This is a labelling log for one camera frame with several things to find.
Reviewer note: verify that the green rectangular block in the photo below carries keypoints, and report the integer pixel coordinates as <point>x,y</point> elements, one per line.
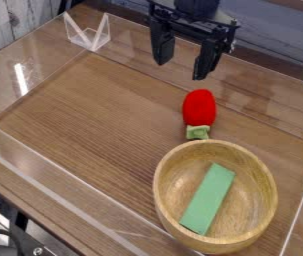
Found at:
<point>207,199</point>

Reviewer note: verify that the clear acrylic tray wall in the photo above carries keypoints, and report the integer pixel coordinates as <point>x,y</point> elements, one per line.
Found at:
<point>88,219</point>

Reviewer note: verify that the black table frame bracket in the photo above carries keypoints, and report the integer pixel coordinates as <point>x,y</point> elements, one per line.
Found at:
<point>16,243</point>

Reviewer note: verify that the red plush strawberry toy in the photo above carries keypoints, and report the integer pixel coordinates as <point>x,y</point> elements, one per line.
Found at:
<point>199,113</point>

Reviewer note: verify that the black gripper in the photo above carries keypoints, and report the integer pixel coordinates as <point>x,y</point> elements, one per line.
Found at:
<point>202,14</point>

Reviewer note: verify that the brown wooden bowl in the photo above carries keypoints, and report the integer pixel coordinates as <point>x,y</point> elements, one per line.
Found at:
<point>248,206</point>

